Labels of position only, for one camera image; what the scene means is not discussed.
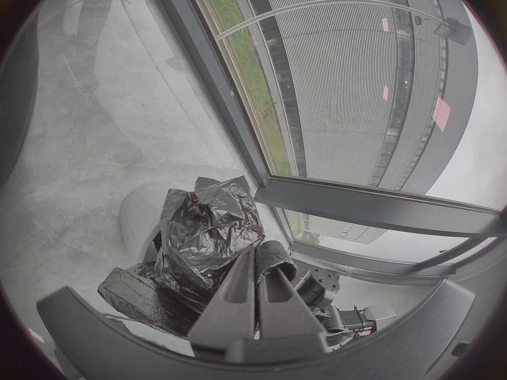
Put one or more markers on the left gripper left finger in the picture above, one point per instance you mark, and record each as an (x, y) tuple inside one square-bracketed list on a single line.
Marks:
[(233, 307)]

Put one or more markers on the black plastic bag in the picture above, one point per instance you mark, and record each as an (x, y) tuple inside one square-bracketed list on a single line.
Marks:
[(206, 232)]

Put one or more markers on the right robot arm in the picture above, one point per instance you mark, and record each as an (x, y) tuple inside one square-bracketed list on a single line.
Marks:
[(317, 287)]

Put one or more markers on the window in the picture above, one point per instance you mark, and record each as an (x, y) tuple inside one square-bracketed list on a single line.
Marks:
[(336, 93)]

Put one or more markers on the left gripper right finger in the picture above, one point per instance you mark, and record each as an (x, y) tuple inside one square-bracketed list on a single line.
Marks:
[(289, 319)]

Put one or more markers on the white trash bin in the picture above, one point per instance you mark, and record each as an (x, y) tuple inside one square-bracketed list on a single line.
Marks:
[(134, 220)]

